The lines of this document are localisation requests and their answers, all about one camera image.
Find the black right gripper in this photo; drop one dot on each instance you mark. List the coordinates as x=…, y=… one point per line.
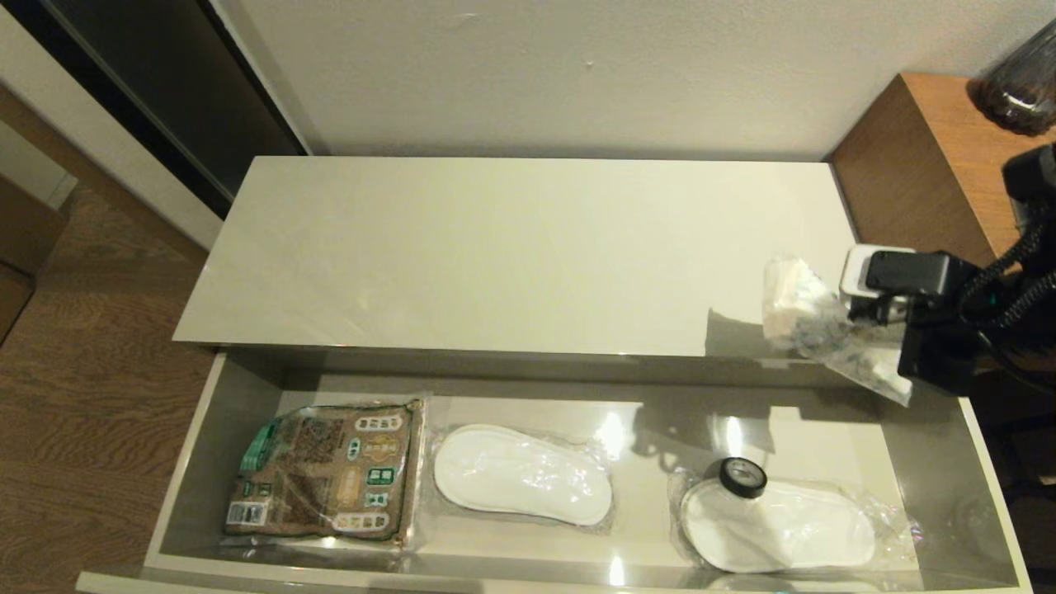
x=940, y=359

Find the black tape roll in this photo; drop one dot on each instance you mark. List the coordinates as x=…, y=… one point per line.
x=729, y=483

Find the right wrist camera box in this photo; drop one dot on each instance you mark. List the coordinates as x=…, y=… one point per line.
x=907, y=272

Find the dark sliding door panel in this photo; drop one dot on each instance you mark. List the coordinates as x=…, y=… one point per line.
x=181, y=91

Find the white blue tissue pack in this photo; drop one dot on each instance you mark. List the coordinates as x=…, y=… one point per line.
x=804, y=313

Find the white cabinet drawer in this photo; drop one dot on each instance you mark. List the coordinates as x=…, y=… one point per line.
x=223, y=429

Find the brown wooden side table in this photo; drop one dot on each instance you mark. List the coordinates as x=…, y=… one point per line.
x=916, y=165

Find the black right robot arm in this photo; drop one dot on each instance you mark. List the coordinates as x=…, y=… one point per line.
x=1031, y=177

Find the brown wooden furniture piece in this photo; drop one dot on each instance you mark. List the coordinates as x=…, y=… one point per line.
x=21, y=239

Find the white slipper in plastic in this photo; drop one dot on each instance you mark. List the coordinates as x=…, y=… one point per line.
x=775, y=524
x=520, y=474

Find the brown grain bag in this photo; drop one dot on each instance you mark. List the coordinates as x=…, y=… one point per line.
x=322, y=474

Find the white glossy low cabinet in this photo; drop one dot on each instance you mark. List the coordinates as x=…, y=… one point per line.
x=495, y=247

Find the clear glass vase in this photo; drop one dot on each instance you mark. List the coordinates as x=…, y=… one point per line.
x=1019, y=91

